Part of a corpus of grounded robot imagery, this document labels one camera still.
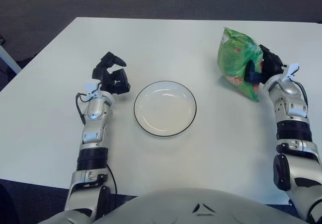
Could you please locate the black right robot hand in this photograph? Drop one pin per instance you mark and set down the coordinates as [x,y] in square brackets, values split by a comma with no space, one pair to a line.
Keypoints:
[273,64]

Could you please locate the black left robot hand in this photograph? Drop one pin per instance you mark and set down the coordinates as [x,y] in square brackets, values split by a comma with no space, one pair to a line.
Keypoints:
[108,79]

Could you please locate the green potato chip bag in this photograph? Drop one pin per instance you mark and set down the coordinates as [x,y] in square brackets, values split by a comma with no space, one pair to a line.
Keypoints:
[234,55]

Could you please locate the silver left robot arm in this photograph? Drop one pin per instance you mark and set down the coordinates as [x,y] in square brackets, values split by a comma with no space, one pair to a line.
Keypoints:
[94,128]

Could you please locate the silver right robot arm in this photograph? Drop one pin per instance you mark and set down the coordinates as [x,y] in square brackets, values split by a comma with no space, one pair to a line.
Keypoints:
[291,108]

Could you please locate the white plate with black rim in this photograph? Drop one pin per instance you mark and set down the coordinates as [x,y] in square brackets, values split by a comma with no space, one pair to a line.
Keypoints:
[164,108]

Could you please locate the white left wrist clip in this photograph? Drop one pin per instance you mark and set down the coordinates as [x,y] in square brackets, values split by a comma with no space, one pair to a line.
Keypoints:
[91,90]

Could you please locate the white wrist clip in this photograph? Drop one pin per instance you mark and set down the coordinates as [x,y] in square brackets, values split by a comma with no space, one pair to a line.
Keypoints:
[91,90]
[292,70]

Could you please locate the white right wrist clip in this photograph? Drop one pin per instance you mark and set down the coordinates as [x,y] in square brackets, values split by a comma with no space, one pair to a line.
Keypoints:
[292,70]

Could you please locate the grey robot torso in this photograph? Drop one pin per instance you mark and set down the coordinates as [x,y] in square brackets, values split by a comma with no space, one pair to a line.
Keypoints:
[176,209]

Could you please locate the white table frame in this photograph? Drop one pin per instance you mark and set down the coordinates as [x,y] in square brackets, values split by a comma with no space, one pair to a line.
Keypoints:
[10,60]

